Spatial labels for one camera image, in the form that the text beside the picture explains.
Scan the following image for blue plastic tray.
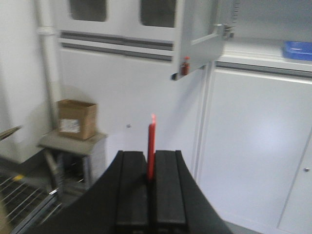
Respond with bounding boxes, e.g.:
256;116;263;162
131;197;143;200
282;41;312;61

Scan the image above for grey wall pipe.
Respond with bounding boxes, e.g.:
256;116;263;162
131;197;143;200
35;0;62;129

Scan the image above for metal wire rack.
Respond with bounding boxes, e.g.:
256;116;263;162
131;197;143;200
0;158;63;234

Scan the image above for grey low stool table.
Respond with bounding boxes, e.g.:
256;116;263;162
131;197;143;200
39;130;107;195

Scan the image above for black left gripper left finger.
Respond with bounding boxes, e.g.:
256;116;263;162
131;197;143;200
27;151;148;234

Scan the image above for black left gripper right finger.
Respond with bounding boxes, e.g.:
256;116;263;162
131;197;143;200
153;151;231;234

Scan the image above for white lower cabinet doors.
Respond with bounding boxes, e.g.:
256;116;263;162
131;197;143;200
196;66;312;234

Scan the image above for open grey cabinet door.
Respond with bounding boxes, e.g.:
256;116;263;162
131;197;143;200
171;0;234;80

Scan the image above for white cabinet shelf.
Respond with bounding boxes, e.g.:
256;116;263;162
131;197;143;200
217;38;312;72

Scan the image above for red plastic spoon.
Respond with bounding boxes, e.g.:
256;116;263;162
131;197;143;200
147;114;156;182

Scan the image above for small brown cardboard box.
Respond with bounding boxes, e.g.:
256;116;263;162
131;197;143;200
57;99;98;140

